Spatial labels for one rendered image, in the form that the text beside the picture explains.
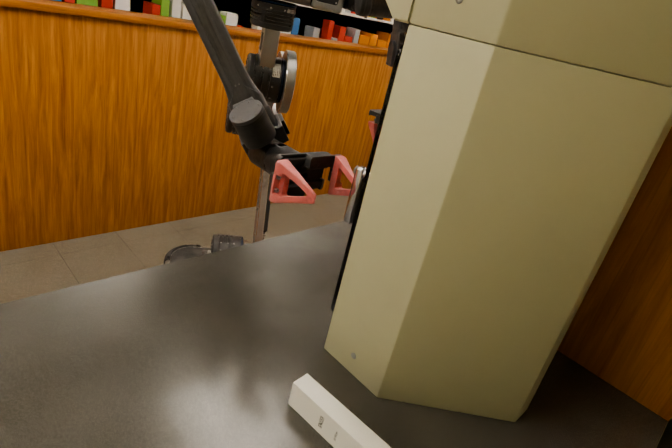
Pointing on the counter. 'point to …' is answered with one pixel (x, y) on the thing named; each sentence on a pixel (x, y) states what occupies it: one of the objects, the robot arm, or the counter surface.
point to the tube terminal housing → (504, 167)
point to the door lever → (354, 193)
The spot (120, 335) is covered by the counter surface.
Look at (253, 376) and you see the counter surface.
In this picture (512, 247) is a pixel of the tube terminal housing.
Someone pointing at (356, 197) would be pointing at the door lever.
